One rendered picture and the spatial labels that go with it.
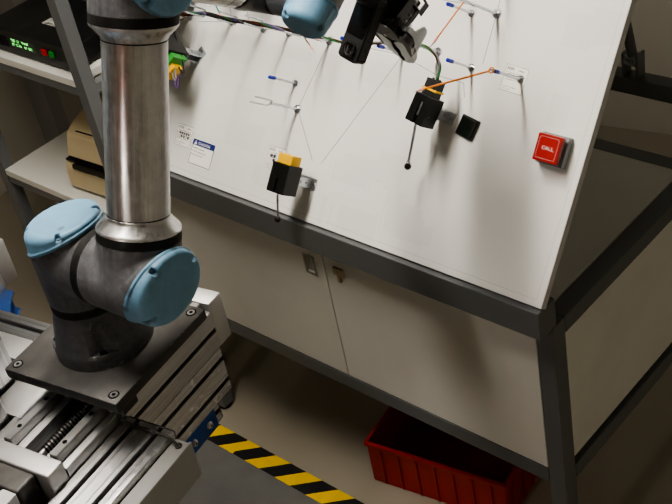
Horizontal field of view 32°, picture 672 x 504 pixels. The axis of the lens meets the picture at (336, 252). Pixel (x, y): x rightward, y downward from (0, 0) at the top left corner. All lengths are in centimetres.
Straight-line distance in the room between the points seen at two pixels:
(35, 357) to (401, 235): 81
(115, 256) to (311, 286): 113
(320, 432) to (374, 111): 114
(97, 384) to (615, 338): 115
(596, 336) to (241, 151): 86
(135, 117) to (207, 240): 137
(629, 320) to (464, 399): 38
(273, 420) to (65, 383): 159
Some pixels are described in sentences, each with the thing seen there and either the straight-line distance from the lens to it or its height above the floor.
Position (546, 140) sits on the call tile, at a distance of 214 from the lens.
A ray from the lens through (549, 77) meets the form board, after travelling 220.
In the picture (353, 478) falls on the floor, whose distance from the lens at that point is 311.
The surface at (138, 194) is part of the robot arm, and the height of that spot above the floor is 146.
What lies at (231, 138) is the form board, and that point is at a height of 96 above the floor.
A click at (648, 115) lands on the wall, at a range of 424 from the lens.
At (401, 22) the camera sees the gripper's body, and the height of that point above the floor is 140.
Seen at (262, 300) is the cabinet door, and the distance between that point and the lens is 286.
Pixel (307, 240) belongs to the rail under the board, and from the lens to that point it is 250.
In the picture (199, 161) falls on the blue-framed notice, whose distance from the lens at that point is 271.
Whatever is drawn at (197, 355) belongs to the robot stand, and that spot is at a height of 105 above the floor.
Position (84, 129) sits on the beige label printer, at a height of 83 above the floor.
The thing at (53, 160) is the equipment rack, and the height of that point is 66.
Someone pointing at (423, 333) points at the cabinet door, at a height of 65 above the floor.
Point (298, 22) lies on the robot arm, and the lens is 181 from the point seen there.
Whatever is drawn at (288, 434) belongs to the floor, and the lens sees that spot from 327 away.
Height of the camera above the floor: 226
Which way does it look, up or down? 36 degrees down
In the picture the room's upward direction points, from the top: 12 degrees counter-clockwise
